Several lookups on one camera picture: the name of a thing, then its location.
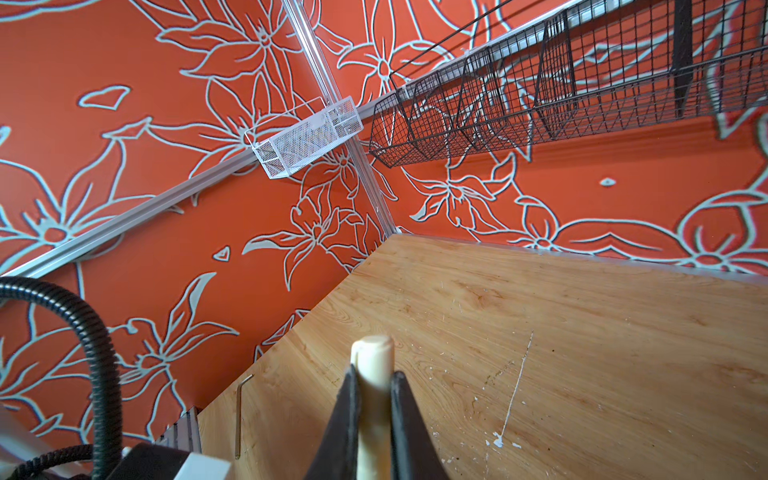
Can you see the clear plastic bin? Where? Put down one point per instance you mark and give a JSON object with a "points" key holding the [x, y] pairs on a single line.
{"points": [[291, 148]]}

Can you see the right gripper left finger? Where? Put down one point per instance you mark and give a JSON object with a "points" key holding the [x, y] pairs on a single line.
{"points": [[336, 457]]}

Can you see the metal allen key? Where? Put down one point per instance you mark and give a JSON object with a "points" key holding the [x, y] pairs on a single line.
{"points": [[239, 416]]}

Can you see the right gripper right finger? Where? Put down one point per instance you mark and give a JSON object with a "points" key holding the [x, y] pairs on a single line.
{"points": [[413, 455]]}

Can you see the black wire basket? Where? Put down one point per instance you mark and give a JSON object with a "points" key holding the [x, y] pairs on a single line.
{"points": [[591, 68]]}

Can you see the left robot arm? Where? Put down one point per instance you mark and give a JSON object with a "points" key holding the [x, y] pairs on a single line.
{"points": [[59, 369]]}

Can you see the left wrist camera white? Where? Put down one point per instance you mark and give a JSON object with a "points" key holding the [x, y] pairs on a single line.
{"points": [[149, 461]]}

